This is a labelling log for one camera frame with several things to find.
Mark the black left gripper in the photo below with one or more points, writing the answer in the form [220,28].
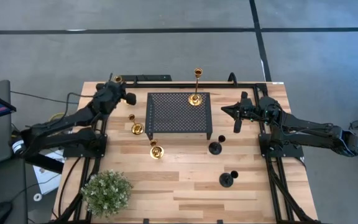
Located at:
[117,96]

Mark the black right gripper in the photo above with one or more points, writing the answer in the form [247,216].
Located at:
[250,112]

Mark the tall gold candlestick holder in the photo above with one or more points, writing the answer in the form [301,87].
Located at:
[118,79]
[195,99]

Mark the black candlestick holder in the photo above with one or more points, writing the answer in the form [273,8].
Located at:
[215,148]
[226,180]

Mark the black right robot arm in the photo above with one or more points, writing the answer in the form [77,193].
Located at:
[306,130]

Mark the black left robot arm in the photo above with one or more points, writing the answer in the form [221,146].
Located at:
[73,115]

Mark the short gold candlestick holder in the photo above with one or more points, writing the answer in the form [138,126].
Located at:
[137,128]
[157,152]

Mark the black perforated metal shelf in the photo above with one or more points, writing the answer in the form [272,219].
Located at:
[172,115]

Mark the artificial green potted plant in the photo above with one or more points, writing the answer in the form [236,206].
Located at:
[106,193]

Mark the white paper sheet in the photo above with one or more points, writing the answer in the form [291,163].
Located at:
[47,180]

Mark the white tape roll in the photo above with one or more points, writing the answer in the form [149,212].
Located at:
[34,197]

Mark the dark grey desk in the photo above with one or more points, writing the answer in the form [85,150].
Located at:
[8,180]

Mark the black mount bracket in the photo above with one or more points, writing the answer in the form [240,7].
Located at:
[148,77]

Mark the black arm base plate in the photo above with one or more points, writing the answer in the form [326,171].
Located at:
[73,152]
[291,152]

